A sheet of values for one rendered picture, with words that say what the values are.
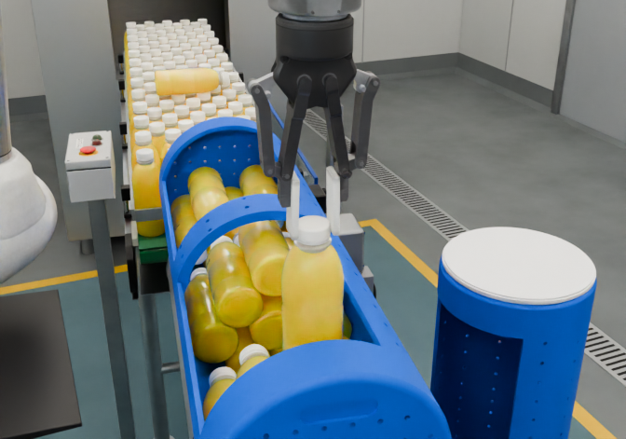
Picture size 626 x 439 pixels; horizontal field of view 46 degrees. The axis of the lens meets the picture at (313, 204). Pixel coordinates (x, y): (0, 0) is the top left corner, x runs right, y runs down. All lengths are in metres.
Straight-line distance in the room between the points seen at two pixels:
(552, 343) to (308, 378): 0.69
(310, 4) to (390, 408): 0.43
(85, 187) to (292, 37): 1.12
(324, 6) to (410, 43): 5.91
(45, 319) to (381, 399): 0.70
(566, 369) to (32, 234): 0.95
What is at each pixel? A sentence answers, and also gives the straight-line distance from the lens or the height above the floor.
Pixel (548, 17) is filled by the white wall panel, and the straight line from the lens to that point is 5.87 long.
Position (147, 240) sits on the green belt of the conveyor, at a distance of 1.79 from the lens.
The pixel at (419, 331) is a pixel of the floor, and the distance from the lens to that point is 3.04.
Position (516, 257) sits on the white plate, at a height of 1.04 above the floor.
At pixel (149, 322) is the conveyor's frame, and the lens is 2.24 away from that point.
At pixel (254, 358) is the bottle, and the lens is 0.96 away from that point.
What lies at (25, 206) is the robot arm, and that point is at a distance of 1.22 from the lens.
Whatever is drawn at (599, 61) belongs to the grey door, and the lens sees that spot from 5.42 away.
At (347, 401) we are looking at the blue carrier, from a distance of 0.81.
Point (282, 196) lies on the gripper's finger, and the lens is 0.78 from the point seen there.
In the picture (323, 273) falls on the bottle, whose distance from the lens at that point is 0.81.
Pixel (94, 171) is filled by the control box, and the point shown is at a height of 1.07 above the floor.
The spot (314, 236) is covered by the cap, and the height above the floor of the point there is 1.35.
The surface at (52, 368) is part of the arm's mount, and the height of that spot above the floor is 1.01.
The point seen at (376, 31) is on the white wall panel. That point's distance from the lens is 6.42.
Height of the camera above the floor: 1.71
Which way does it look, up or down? 25 degrees down
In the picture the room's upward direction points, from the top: straight up
